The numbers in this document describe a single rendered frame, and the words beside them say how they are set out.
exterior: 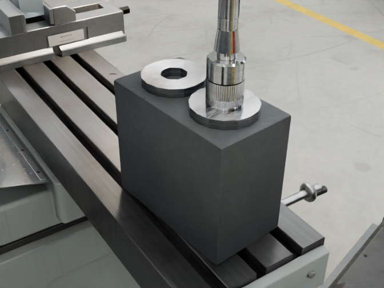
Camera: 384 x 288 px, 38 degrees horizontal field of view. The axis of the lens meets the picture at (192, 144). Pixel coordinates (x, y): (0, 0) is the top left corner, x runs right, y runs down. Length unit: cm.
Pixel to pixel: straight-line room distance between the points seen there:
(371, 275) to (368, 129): 172
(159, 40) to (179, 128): 315
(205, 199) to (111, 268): 60
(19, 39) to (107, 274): 54
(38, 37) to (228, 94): 69
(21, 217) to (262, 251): 49
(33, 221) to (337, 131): 207
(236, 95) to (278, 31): 335
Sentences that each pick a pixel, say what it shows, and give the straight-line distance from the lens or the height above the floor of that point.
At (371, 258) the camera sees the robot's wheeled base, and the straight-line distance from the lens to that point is 139.
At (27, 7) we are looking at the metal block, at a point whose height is 110.
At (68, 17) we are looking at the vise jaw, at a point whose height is 107.
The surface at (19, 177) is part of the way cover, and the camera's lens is 104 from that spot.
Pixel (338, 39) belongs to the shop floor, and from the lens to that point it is 399.
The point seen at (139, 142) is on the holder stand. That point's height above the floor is 110.
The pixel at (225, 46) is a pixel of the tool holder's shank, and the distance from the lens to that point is 65.
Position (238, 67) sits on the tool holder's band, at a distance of 66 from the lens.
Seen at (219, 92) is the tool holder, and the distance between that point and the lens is 67.
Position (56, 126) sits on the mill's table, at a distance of 105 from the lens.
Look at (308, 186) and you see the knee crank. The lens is 155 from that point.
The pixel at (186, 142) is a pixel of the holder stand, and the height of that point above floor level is 115.
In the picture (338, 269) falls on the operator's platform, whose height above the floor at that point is 40.
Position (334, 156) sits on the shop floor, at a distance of 275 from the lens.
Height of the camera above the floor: 153
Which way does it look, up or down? 34 degrees down
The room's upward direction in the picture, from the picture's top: 1 degrees clockwise
